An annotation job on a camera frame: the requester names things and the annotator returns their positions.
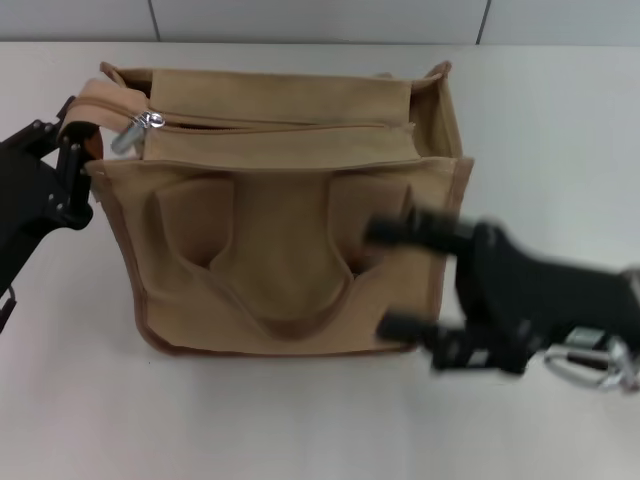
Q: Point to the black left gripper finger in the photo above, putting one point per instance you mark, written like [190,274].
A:
[72,195]
[37,135]

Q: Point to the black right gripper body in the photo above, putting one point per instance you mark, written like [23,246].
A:
[540,300]

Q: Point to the silver metal zipper pull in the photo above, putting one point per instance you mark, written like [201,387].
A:
[150,120]

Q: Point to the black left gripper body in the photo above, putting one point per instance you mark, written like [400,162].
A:
[25,200]

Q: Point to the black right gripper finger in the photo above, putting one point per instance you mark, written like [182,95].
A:
[420,230]
[445,347]

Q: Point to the khaki canvas food bag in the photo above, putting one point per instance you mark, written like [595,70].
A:
[280,240]

